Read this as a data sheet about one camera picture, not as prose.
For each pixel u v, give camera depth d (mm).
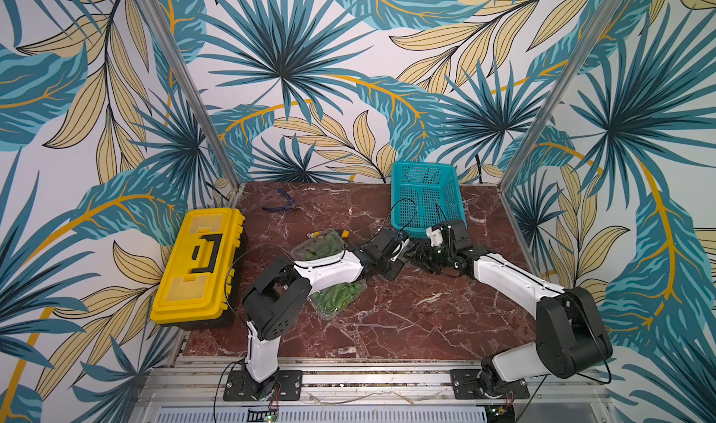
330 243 977
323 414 702
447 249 739
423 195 1170
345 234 1025
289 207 1099
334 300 843
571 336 432
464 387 730
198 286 736
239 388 733
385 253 709
